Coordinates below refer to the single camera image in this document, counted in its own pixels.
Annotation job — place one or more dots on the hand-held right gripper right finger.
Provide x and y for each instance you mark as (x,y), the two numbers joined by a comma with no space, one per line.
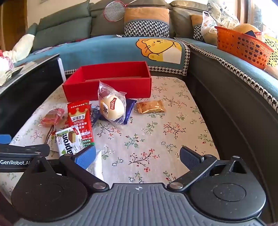
(189,157)

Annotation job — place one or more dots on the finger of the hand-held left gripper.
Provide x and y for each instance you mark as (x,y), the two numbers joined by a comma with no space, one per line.
(21,150)
(4,139)

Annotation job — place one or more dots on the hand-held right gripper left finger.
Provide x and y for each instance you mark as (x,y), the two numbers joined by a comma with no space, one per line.
(85,155)

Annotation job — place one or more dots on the white green wafer packet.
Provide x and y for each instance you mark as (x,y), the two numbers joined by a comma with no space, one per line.
(65,141)

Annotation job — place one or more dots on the small pale snack packet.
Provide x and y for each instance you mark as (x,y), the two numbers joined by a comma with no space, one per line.
(52,141)

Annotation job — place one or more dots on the red spicy snack packet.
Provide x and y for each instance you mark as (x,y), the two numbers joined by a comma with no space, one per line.
(79,117)

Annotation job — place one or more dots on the blue patterned snack packet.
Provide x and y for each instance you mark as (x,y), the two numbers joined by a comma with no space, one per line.
(95,116)

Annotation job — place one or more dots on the red clear candy packet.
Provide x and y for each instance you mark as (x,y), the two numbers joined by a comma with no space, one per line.
(51,118)

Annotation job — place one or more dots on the clear packet with white bun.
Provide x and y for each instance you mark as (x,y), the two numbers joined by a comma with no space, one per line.
(110,108)

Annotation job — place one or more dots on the gold snack packet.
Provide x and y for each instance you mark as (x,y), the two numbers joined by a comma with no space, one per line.
(149,107)

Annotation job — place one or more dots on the red cardboard box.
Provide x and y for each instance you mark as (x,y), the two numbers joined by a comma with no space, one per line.
(82,91)

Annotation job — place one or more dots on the dark blue wafer packet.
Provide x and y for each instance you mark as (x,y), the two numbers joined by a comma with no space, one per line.
(129,107)

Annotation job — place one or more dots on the pale paper sheets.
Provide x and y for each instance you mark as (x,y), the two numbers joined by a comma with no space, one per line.
(8,76)

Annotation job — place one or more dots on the white red plastic bag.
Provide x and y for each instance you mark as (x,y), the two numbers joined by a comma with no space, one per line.
(6,62)

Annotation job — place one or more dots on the white cloth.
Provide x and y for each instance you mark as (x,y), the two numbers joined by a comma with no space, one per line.
(21,45)

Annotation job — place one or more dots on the wooden cabinet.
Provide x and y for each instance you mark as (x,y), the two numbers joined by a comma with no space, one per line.
(19,37)

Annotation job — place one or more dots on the blue lion print sofa cover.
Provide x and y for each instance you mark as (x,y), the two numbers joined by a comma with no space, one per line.
(97,50)

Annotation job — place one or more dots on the blue houndstooth edged sofa cover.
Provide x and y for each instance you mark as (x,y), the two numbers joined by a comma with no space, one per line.
(217,54)

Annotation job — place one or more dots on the orange plastic basket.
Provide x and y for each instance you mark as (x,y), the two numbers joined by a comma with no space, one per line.
(243,45)

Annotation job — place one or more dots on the grey green sofa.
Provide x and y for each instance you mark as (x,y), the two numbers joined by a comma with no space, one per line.
(65,28)

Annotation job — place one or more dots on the orange houndstooth pillow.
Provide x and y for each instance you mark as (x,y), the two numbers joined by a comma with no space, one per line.
(196,24)
(145,17)

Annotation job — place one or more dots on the yellow net bag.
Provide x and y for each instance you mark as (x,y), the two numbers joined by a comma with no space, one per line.
(271,50)

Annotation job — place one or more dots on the yellow melon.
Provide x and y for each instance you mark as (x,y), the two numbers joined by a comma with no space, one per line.
(245,28)

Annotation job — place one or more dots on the large white printed bag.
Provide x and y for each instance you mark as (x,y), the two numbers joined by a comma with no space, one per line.
(223,15)

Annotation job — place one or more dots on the red badminton racket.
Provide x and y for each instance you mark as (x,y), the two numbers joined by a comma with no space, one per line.
(115,10)

